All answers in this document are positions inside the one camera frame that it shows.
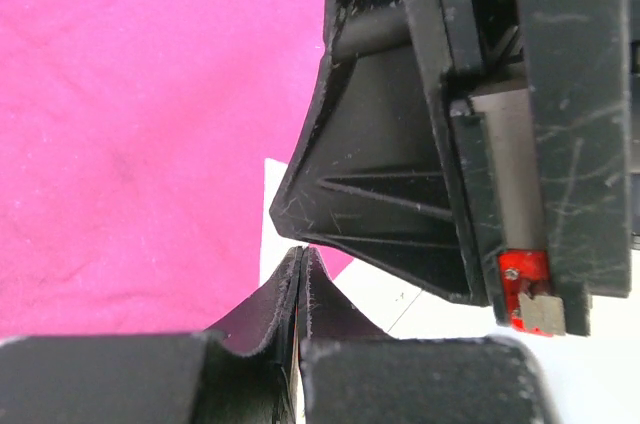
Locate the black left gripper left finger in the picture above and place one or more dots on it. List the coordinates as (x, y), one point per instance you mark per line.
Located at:
(239, 370)

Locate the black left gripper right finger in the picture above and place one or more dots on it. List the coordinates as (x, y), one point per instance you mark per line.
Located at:
(354, 372)

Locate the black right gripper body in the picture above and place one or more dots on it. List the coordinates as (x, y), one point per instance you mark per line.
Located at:
(537, 166)

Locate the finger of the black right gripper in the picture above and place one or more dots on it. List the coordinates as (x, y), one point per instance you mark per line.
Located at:
(375, 172)

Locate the white green suture packet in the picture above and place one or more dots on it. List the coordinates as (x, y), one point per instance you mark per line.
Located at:
(592, 379)

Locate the purple cloth mat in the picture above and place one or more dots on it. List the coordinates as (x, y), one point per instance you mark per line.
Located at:
(134, 140)

